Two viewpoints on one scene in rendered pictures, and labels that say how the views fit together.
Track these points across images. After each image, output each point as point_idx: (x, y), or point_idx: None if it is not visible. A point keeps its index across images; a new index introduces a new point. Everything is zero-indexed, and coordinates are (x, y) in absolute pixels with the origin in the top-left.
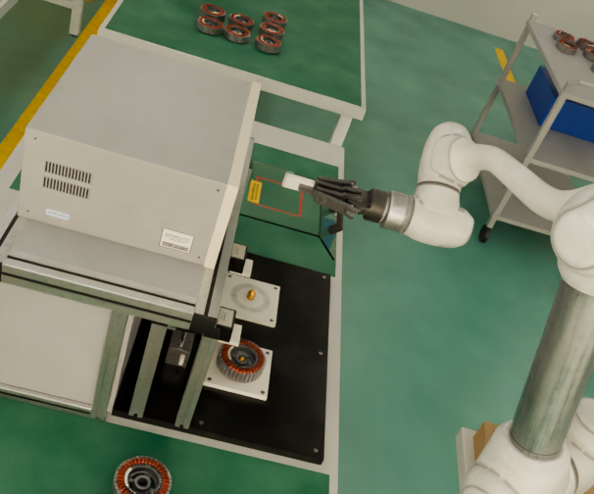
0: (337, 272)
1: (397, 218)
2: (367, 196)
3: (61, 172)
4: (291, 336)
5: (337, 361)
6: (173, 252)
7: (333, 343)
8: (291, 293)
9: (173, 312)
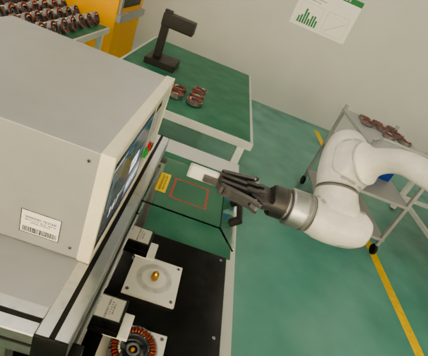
0: (232, 256)
1: (300, 215)
2: (270, 192)
3: None
4: (188, 319)
5: (229, 345)
6: (37, 239)
7: (226, 325)
8: (192, 274)
9: (4, 331)
